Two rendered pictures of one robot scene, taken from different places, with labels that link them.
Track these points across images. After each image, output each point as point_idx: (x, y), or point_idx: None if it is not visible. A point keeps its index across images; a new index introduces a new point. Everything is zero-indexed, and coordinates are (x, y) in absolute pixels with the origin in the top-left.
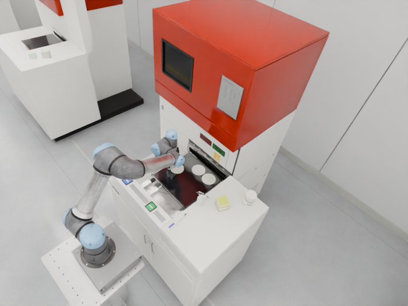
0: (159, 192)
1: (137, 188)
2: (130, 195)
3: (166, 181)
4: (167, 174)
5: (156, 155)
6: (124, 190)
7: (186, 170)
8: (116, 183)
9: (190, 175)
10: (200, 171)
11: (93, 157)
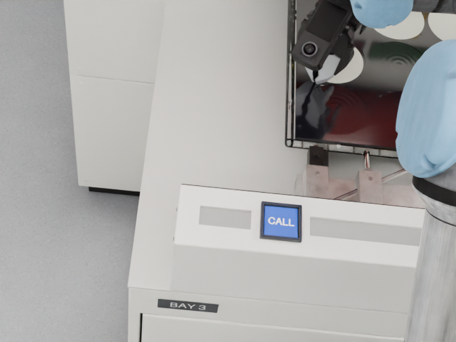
0: (388, 178)
1: (348, 220)
2: (356, 262)
3: (359, 127)
4: (334, 102)
5: (395, 24)
6: (302, 268)
7: (366, 44)
8: (228, 267)
9: (397, 51)
10: (407, 18)
11: (454, 162)
